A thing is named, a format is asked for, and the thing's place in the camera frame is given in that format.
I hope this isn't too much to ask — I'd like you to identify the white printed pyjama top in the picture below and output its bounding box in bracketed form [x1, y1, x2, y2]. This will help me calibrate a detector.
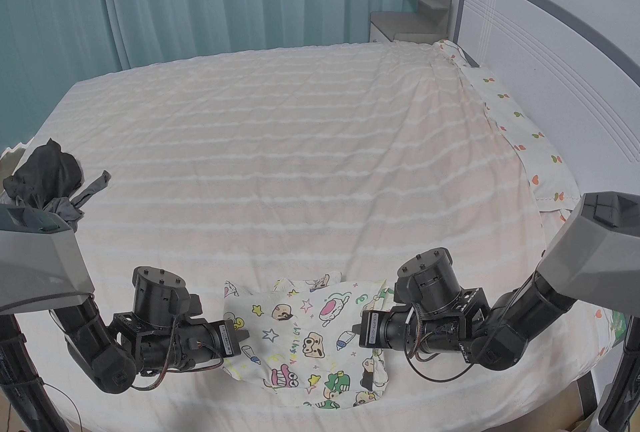
[222, 272, 393, 411]

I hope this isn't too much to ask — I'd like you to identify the bed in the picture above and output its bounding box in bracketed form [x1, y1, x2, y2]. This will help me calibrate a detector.
[0, 0, 640, 432]

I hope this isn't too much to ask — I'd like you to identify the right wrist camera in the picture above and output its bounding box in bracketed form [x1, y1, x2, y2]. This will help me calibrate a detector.
[393, 276, 412, 306]

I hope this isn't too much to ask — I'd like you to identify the white heart printed pillow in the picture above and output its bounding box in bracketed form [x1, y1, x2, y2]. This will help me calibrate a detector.
[432, 40, 584, 213]

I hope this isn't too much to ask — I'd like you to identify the black garment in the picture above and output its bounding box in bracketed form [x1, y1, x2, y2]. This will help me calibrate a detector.
[2, 138, 84, 211]

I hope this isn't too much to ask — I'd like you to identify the dark grey garment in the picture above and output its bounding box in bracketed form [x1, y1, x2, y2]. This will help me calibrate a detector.
[44, 170, 112, 234]

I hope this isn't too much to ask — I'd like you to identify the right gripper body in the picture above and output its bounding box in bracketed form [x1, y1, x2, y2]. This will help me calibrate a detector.
[358, 309, 404, 350]

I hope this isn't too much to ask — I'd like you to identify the grey bedside table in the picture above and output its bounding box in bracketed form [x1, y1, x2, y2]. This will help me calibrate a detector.
[370, 0, 453, 43]

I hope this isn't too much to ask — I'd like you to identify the black cable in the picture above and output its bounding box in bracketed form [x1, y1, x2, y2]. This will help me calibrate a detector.
[406, 344, 482, 384]

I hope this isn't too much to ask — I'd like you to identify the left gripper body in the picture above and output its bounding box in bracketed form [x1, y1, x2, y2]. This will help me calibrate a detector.
[199, 319, 255, 364]

